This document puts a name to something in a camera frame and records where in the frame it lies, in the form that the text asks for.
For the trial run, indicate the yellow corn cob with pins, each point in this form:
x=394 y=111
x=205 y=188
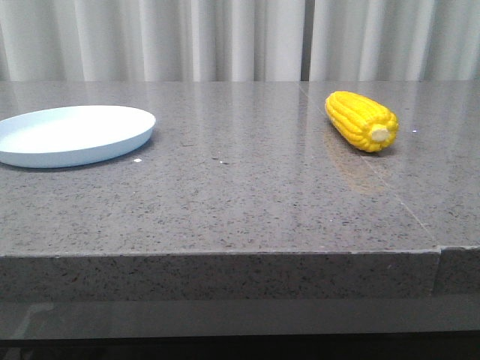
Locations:
x=362 y=122

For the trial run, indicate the light blue round plate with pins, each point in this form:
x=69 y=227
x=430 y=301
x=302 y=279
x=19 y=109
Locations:
x=73 y=135

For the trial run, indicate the white pleated curtain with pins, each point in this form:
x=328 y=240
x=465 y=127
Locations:
x=239 y=40

